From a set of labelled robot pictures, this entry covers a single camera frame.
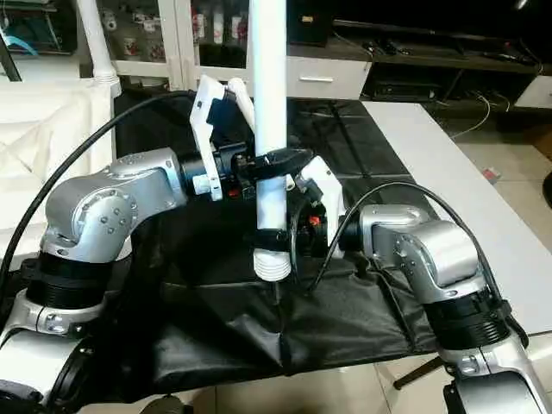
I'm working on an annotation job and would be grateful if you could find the white plastic table leg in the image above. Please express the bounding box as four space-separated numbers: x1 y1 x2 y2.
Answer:
75 0 122 97
248 0 295 285
225 77 259 132

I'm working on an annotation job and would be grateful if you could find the white plastic table top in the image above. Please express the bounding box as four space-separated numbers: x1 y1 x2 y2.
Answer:
0 77 122 261

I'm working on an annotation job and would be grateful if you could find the white drawer unit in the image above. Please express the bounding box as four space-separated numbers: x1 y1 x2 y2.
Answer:
284 55 374 101

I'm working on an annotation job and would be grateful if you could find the black work mat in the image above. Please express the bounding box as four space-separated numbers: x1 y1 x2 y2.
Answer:
110 90 451 404

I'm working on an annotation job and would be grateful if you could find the white glass door cabinet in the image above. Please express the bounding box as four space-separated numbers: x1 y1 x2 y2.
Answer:
80 0 260 93

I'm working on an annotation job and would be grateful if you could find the black metal bench leg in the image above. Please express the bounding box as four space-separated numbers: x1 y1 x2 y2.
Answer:
393 356 446 392

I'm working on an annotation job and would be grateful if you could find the black low shelf unit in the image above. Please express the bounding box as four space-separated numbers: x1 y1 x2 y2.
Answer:
289 0 552 103

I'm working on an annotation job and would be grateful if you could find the white floor cable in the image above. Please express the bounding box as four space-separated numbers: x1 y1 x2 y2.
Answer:
447 90 505 141

